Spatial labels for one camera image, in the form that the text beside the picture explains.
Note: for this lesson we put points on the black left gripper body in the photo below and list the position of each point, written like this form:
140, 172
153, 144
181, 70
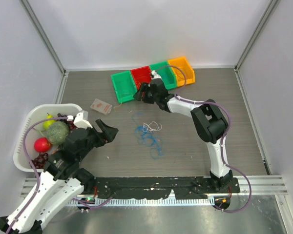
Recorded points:
95, 139

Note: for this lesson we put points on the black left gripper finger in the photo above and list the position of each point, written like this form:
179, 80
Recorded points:
101, 125
110, 133

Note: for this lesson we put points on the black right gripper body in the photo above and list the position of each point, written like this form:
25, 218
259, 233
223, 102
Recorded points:
149, 97

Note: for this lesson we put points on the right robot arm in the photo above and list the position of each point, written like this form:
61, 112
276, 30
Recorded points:
210, 124

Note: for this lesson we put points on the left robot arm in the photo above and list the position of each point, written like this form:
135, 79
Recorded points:
61, 180

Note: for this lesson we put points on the left green bin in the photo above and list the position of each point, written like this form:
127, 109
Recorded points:
124, 86

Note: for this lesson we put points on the green bin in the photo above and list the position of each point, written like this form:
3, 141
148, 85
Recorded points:
124, 86
166, 73

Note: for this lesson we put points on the red bin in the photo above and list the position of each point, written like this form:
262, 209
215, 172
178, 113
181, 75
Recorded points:
140, 75

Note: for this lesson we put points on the small card box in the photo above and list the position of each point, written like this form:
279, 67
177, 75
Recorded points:
101, 107

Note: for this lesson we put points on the right green bin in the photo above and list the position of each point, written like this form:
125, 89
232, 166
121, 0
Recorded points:
166, 73

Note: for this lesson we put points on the dark grape bunch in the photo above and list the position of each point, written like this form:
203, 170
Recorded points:
68, 123

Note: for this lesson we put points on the orange bin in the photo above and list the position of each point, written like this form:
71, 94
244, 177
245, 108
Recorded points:
183, 71

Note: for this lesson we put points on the green melon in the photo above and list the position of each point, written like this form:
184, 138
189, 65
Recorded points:
57, 132

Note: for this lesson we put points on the white plastic basket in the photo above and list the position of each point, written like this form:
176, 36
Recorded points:
37, 114

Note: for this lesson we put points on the green pear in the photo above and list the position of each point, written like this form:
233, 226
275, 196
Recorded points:
49, 120

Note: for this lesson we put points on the red apple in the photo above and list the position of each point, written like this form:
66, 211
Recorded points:
42, 145

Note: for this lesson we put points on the red grape bunch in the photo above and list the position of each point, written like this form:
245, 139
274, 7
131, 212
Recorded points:
40, 161

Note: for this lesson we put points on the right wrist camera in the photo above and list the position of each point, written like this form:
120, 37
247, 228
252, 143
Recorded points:
154, 75

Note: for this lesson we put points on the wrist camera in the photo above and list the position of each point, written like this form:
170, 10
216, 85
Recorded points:
80, 120
154, 75

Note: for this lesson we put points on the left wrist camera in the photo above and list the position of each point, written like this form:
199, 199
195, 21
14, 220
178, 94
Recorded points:
80, 120

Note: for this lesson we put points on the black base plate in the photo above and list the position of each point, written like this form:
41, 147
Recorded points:
155, 188

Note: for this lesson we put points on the white cable duct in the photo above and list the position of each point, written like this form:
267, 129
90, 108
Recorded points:
170, 201

